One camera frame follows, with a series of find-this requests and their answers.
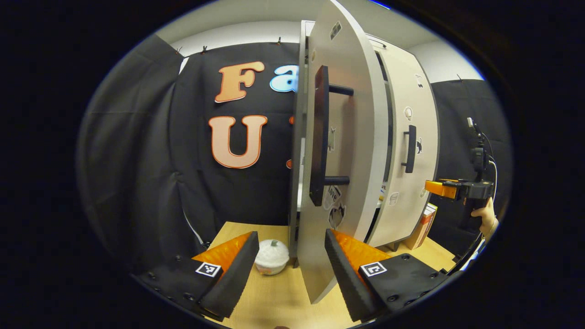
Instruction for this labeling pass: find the white shoe cabinet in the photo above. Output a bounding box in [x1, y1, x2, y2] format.
[288, 19, 440, 270]

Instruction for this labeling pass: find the black door handle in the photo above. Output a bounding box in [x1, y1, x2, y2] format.
[309, 65, 355, 207]
[401, 125, 418, 174]

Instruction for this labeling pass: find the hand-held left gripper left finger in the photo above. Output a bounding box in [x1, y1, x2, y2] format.
[137, 231, 260, 319]

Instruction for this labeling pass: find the orange red book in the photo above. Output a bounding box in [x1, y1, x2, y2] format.
[404, 203, 438, 250]

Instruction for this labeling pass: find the black backdrop cloth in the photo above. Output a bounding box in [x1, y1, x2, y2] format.
[75, 34, 512, 275]

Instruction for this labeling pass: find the white round plush toy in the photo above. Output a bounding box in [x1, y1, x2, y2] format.
[255, 239, 290, 276]

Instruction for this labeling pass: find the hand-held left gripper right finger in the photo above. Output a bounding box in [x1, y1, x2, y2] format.
[325, 229, 449, 323]

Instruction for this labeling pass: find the black cable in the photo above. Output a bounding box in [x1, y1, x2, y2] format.
[480, 133, 500, 202]

